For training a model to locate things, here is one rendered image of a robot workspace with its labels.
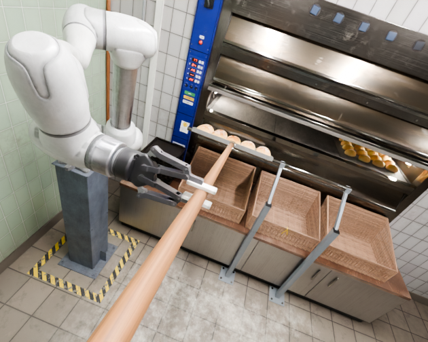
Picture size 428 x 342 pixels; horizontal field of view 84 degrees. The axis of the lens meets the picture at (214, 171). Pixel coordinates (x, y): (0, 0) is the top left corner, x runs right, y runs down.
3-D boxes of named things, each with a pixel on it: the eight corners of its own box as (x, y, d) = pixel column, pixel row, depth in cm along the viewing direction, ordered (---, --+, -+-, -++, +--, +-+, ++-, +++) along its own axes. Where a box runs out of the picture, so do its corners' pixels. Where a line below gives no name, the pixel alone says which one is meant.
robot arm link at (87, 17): (58, 13, 74) (106, 24, 80) (62, -12, 83) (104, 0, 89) (63, 53, 84) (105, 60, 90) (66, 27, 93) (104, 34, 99)
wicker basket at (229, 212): (191, 168, 232) (198, 144, 216) (246, 188, 230) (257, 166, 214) (174, 200, 192) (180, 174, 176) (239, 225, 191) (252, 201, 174)
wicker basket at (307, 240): (250, 191, 229) (261, 169, 213) (306, 212, 227) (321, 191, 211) (243, 228, 189) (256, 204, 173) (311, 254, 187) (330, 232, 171)
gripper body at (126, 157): (132, 142, 59) (166, 156, 58) (123, 173, 61) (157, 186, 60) (115, 146, 51) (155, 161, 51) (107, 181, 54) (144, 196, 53)
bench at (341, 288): (145, 192, 270) (151, 150, 236) (350, 274, 258) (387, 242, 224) (116, 228, 225) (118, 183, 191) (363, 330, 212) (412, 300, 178)
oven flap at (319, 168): (198, 137, 214) (205, 115, 208) (391, 210, 204) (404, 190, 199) (197, 137, 209) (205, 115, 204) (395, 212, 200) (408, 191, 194)
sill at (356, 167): (206, 112, 206) (206, 108, 204) (408, 188, 197) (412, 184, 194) (204, 114, 201) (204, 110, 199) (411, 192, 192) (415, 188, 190)
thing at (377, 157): (333, 127, 253) (336, 123, 250) (376, 144, 251) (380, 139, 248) (344, 155, 204) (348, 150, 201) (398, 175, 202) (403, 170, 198)
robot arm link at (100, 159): (104, 165, 62) (126, 174, 62) (81, 174, 53) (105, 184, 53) (113, 132, 60) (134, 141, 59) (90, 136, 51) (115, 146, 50)
